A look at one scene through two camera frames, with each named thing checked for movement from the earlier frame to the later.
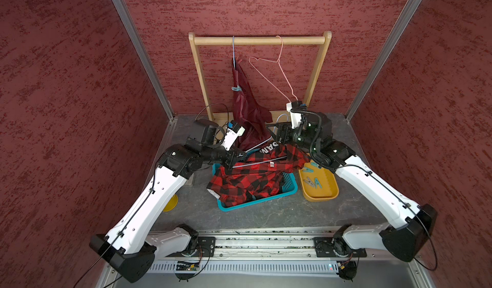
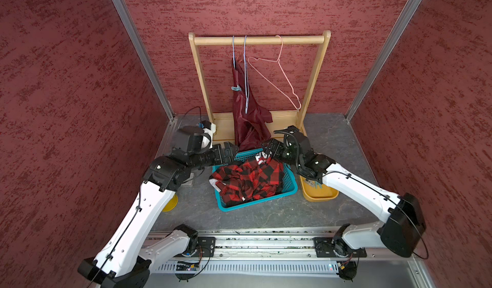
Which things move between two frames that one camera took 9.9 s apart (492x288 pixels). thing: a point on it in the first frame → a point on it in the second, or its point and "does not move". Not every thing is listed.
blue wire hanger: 261,143 → 246,87
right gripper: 282,127 → 278,145
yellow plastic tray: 318,184 does not move
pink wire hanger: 277,61 does not move
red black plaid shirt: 255,176 does not move
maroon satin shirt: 248,111 does not move
